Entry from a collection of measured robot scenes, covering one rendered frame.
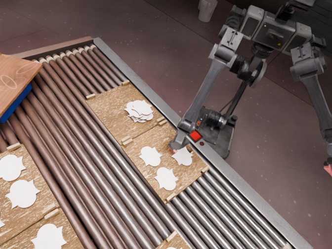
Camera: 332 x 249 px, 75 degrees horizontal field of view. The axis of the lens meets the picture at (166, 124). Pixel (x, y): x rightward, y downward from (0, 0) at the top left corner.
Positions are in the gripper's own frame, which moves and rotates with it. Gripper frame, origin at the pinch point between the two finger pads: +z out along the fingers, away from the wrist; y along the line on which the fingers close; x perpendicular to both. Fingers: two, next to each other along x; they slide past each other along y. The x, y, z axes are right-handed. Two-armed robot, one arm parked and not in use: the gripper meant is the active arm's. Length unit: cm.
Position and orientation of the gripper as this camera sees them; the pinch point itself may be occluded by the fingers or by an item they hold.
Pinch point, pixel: (177, 149)
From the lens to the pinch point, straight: 130.3
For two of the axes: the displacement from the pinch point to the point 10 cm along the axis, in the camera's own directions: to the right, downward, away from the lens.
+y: -7.6, 4.5, -4.7
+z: -1.0, 6.4, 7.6
